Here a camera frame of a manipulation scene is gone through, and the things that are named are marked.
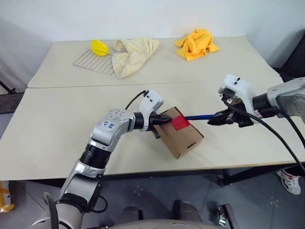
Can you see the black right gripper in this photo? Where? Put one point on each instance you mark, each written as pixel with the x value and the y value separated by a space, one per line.
pixel 238 119

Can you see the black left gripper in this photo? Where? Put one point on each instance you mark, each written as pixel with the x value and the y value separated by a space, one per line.
pixel 154 120

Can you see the blue pen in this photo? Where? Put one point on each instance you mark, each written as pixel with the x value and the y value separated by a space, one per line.
pixel 200 117

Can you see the brown cardboard box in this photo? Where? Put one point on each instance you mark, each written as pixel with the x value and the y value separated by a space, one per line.
pixel 181 140

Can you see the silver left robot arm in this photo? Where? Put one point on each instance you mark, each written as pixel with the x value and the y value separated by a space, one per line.
pixel 112 126

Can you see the red tape patch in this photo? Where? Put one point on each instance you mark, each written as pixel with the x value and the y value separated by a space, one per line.
pixel 180 123

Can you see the yellow ribbed plastic item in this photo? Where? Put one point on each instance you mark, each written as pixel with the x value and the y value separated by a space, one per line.
pixel 100 47

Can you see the cream striped towel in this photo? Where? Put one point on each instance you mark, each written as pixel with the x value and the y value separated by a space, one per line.
pixel 134 58

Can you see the orange crumpled cloth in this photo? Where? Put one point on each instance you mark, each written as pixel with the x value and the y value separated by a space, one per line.
pixel 195 46

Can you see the white red sneaker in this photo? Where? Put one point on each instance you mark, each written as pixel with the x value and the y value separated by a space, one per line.
pixel 290 182

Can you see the dark rounded shape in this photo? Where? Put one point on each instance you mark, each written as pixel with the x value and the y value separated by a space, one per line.
pixel 132 213

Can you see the grey robot torso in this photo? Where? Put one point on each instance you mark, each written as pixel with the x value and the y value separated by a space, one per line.
pixel 162 225

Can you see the black metal stand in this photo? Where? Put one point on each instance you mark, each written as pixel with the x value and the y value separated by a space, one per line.
pixel 9 89

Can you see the yellow bag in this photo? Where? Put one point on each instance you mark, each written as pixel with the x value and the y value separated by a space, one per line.
pixel 4 195

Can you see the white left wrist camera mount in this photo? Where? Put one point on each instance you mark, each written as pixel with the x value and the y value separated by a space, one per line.
pixel 152 101

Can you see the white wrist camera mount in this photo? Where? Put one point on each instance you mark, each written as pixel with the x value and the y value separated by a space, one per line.
pixel 240 86
pixel 152 101

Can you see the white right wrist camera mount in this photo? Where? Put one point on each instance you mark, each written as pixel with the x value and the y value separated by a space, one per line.
pixel 240 86

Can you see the black table frame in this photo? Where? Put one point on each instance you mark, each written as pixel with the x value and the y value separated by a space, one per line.
pixel 238 176

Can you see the black metal bracket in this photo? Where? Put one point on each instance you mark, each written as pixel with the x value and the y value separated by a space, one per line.
pixel 230 214

